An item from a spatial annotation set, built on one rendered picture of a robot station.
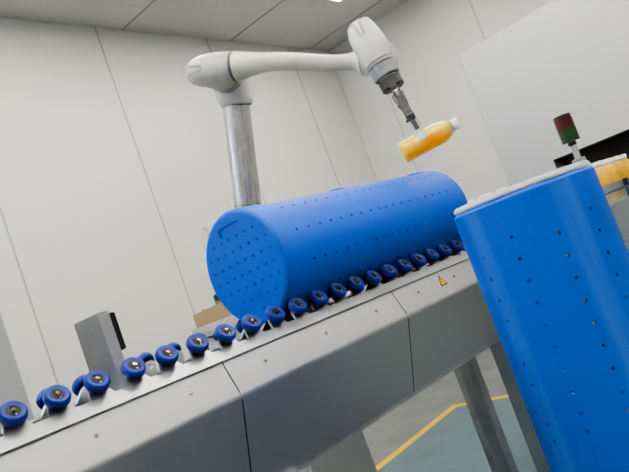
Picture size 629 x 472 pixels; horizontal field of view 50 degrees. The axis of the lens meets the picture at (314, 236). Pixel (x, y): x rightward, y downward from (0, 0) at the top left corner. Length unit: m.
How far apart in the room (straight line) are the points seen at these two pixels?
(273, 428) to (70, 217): 3.39
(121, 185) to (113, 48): 1.14
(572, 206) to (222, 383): 0.74
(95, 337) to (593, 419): 0.93
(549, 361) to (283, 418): 0.55
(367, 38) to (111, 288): 2.95
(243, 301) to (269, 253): 0.16
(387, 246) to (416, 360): 0.31
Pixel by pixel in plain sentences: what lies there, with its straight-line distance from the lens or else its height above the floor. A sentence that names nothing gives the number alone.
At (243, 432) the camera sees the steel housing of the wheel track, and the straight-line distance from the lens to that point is 1.40.
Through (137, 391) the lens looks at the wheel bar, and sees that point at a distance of 1.28.
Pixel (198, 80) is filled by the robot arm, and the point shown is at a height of 1.79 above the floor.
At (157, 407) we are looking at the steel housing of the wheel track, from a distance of 1.28.
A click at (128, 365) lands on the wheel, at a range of 1.29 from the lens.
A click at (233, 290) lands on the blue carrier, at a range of 1.68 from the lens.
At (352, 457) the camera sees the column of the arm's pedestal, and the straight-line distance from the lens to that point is 2.35.
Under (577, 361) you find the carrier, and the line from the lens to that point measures 1.31.
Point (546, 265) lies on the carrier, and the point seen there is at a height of 0.88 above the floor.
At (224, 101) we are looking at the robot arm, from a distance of 2.50.
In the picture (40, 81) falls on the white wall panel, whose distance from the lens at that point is 5.03.
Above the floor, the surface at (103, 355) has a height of 1.00.
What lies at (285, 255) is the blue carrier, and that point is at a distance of 1.54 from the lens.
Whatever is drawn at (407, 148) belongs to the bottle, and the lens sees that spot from 2.10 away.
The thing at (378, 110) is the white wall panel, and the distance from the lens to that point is 7.31.
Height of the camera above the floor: 0.98
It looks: 4 degrees up
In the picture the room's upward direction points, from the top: 20 degrees counter-clockwise
